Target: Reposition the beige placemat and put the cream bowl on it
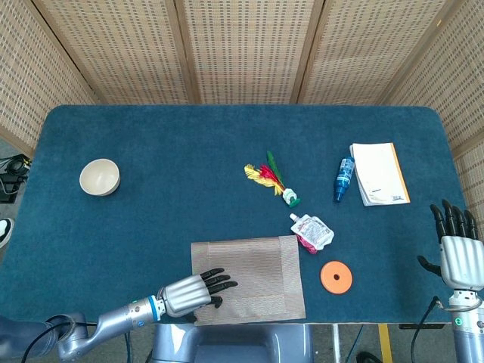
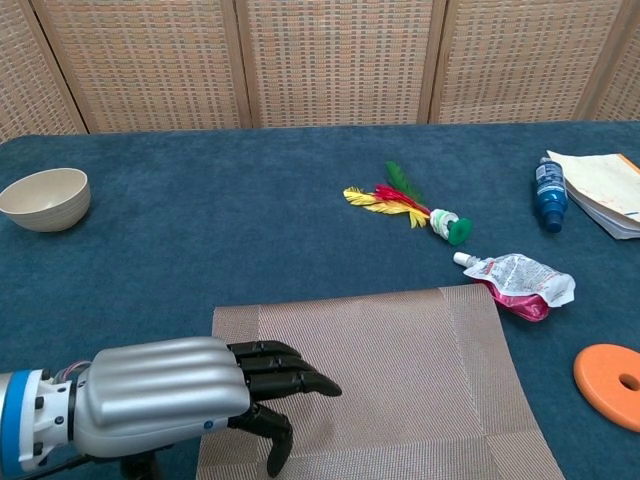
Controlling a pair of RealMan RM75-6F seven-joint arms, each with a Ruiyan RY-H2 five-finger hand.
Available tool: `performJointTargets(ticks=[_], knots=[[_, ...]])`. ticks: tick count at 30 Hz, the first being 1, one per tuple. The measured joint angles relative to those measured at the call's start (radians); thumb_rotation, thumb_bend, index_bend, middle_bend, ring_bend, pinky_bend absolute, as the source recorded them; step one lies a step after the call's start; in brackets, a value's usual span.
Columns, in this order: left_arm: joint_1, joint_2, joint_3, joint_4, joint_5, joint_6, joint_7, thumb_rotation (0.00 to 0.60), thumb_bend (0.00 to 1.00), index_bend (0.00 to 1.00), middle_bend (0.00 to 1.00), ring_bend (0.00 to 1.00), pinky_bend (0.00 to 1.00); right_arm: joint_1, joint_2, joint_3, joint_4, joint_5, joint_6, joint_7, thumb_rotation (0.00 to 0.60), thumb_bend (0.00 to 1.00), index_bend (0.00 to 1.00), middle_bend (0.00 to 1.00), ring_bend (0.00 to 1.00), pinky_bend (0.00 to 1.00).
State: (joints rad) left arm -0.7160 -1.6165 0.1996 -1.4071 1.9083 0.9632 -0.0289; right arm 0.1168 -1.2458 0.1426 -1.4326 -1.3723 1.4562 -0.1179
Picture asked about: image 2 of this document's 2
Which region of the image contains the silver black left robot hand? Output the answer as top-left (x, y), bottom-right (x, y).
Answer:
top-left (69, 336), bottom-right (343, 479)

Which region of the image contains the small cream bowl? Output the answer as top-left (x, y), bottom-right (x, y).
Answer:
top-left (0, 167), bottom-right (92, 233)

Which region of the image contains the brown woven placemat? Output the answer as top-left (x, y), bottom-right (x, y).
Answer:
top-left (195, 284), bottom-right (565, 480)

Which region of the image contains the colourful feather shuttlecock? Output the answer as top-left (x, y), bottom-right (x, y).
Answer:
top-left (342, 160), bottom-right (473, 247)

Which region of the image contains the woven bamboo screen panel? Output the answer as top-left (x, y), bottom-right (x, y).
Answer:
top-left (429, 0), bottom-right (631, 126)
top-left (29, 0), bottom-right (254, 135)
top-left (0, 0), bottom-right (89, 144)
top-left (579, 0), bottom-right (640, 123)
top-left (222, 0), bottom-right (446, 130)

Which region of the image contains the crumpled pouch with white cap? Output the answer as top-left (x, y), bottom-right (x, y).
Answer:
top-left (452, 251), bottom-right (577, 323)

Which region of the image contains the small blue bottle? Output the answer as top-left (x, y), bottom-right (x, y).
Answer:
top-left (531, 156), bottom-right (570, 234)

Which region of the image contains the orange disc with hole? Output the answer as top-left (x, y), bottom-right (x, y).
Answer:
top-left (573, 343), bottom-right (640, 434)

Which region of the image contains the white booklet with orange spine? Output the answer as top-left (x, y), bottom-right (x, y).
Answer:
top-left (546, 149), bottom-right (640, 241)

